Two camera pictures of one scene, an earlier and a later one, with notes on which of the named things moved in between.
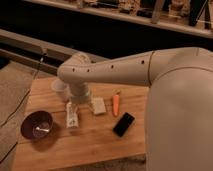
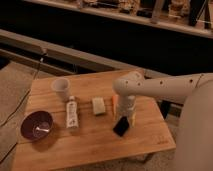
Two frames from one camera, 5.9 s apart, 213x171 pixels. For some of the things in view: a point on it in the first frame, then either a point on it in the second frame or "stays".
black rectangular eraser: [123, 125] stays
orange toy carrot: [116, 105] stays
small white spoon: [38, 128] stays
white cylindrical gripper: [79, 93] → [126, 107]
